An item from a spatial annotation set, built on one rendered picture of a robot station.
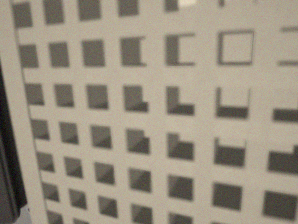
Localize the white perforated base plate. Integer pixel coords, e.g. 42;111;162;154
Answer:
13;204;32;224

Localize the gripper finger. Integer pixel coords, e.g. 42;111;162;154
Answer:
0;62;28;224

